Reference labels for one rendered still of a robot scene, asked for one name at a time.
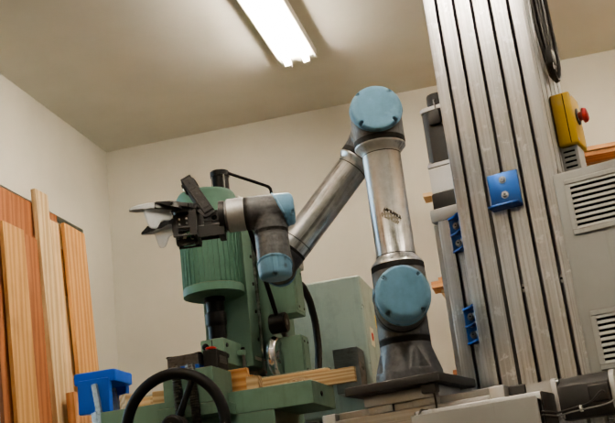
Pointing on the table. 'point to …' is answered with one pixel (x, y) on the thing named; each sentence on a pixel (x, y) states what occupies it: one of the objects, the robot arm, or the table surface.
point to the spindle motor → (212, 260)
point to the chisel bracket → (227, 351)
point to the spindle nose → (216, 317)
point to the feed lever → (277, 322)
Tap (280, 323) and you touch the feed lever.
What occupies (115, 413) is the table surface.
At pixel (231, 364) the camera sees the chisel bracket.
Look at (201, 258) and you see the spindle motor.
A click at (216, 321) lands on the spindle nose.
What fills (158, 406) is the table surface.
